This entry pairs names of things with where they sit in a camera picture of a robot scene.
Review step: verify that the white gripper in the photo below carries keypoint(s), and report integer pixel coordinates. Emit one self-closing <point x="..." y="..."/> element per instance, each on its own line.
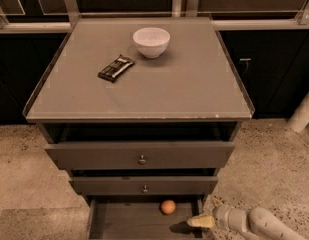
<point x="221" y="214"/>

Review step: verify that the orange fruit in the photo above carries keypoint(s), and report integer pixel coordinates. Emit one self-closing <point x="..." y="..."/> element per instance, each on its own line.
<point x="168" y="207"/>

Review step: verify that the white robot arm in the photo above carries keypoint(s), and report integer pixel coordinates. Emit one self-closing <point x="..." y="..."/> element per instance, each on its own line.
<point x="256" y="224"/>

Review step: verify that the bottom grey drawer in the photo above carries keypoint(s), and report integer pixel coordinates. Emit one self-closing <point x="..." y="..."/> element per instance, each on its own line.
<point x="140" y="218"/>

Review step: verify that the grey drawer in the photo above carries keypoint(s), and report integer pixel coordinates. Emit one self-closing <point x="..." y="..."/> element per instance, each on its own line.
<point x="148" y="185"/>
<point x="140" y="155"/>
<point x="140" y="218"/>

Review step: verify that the grey drawer cabinet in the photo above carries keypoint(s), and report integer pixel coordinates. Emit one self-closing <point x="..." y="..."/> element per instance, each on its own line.
<point x="189" y="93"/>

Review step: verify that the middle grey drawer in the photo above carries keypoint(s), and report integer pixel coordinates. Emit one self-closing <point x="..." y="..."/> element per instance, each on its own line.
<point x="148" y="185"/>

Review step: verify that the top grey drawer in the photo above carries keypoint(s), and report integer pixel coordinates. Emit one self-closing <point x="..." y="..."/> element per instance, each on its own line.
<point x="140" y="155"/>

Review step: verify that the dark snack bar wrapper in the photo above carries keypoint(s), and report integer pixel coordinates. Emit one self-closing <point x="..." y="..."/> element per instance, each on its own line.
<point x="113" y="71"/>

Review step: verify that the white ceramic bowl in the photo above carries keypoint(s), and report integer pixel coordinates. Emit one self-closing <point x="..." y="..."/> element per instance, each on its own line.
<point x="151" y="42"/>

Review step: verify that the white cylindrical post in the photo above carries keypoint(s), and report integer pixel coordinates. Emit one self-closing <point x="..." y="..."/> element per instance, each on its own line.
<point x="300" y="118"/>

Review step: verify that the metal window frame rail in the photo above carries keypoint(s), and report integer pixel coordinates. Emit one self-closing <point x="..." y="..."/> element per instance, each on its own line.
<point x="45" y="16"/>

